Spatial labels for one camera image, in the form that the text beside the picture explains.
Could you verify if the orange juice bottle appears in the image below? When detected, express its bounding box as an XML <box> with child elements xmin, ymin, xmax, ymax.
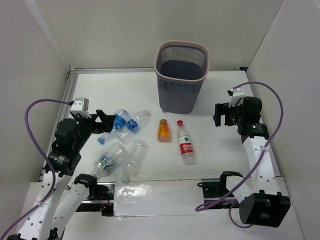
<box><xmin>157</xmin><ymin>119</ymin><xmax>171</xmax><ymax>143</ymax></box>

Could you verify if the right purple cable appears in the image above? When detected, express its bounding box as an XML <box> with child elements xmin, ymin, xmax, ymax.
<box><xmin>194</xmin><ymin>81</ymin><xmax>284</xmax><ymax>229</ymax></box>

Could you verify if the blue label bottle blue cap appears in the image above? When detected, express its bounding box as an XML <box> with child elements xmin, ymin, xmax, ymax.
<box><xmin>97</xmin><ymin>108</ymin><xmax>130</xmax><ymax>145</ymax></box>

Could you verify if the grey mesh waste bin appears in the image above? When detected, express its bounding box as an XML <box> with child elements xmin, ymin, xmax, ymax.
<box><xmin>154</xmin><ymin>40</ymin><xmax>210</xmax><ymax>114</ymax></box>

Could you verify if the clear unlabelled plastic bottle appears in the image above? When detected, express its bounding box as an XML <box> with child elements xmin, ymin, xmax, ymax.
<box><xmin>121</xmin><ymin>139</ymin><xmax>148</xmax><ymax>183</ymax></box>

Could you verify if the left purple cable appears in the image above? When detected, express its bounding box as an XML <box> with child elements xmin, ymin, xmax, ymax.
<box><xmin>0</xmin><ymin>98</ymin><xmax>73</xmax><ymax>238</ymax></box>

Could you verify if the red label water bottle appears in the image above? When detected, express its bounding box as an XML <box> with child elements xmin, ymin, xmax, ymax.
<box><xmin>176</xmin><ymin>120</ymin><xmax>196</xmax><ymax>166</ymax></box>

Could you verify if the clear bottle blue label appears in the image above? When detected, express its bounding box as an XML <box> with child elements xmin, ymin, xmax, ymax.
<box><xmin>117</xmin><ymin>109</ymin><xmax>151</xmax><ymax>144</ymax></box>

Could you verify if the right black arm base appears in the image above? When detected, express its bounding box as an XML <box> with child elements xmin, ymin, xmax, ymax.
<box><xmin>197</xmin><ymin>176</ymin><xmax>235</xmax><ymax>210</ymax></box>

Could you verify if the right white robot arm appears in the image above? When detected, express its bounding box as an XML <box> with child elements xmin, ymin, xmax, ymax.
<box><xmin>213</xmin><ymin>96</ymin><xmax>291</xmax><ymax>228</ymax></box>

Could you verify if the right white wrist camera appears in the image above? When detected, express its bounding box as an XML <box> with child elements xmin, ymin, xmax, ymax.
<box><xmin>227</xmin><ymin>87</ymin><xmax>246</xmax><ymax>108</ymax></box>

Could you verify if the aluminium table rail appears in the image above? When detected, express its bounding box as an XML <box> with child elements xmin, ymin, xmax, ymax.
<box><xmin>68</xmin><ymin>66</ymin><xmax>248</xmax><ymax>75</ymax></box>
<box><xmin>37</xmin><ymin>71</ymin><xmax>79</xmax><ymax>182</ymax></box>

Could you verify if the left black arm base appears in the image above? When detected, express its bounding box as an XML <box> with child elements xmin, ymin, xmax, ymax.
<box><xmin>76</xmin><ymin>182</ymin><xmax>116</xmax><ymax>217</ymax></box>

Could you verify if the green label crushed bottle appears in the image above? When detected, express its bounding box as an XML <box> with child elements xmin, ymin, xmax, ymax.
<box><xmin>91</xmin><ymin>142</ymin><xmax>128</xmax><ymax>179</ymax></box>

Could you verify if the left aluminium table rail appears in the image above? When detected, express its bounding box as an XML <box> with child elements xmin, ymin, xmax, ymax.
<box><xmin>37</xmin><ymin>71</ymin><xmax>79</xmax><ymax>182</ymax></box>

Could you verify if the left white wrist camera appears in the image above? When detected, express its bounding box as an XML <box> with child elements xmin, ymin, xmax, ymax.
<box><xmin>70</xmin><ymin>97</ymin><xmax>91</xmax><ymax>118</ymax></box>

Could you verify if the back aluminium table rail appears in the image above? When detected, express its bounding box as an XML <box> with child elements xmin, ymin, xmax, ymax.
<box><xmin>68</xmin><ymin>66</ymin><xmax>248</xmax><ymax>75</ymax></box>

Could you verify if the shiny plastic tape sheet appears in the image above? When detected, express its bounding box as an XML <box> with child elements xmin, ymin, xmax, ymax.
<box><xmin>113</xmin><ymin>179</ymin><xmax>204</xmax><ymax>217</ymax></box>

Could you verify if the purple cable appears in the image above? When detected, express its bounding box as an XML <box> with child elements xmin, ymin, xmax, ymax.
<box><xmin>0</xmin><ymin>98</ymin><xmax>73</xmax><ymax>238</ymax></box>
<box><xmin>194</xmin><ymin>81</ymin><xmax>284</xmax><ymax>229</ymax></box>

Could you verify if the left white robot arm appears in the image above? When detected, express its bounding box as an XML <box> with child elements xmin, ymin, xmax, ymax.
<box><xmin>8</xmin><ymin>110</ymin><xmax>116</xmax><ymax>240</ymax></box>

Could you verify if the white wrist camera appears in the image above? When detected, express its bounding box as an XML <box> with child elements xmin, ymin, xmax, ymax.
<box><xmin>227</xmin><ymin>87</ymin><xmax>246</xmax><ymax>108</ymax></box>
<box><xmin>70</xmin><ymin>97</ymin><xmax>91</xmax><ymax>118</ymax></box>

